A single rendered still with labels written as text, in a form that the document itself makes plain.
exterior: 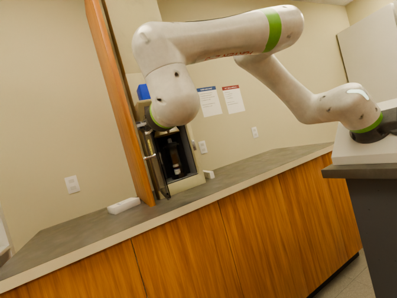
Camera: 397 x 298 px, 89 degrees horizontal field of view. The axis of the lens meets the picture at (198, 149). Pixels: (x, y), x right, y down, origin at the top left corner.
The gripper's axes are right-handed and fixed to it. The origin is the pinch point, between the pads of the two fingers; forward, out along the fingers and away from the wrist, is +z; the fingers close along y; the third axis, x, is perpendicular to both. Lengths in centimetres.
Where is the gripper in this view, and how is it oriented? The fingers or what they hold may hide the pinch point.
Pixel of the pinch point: (147, 129)
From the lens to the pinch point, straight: 81.5
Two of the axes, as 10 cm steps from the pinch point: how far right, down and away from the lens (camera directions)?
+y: -8.7, 2.5, -4.3
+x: 2.7, 9.6, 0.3
